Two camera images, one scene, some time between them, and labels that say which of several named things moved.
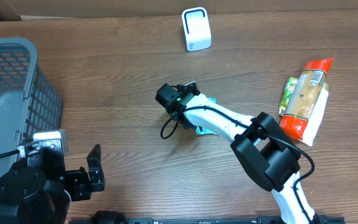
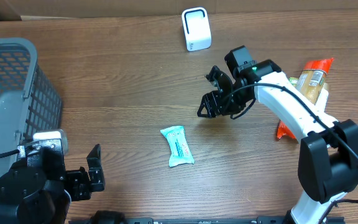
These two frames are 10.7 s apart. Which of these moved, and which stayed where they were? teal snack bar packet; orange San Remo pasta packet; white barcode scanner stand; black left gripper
Moved: teal snack bar packet
Stayed: black left gripper; white barcode scanner stand; orange San Remo pasta packet
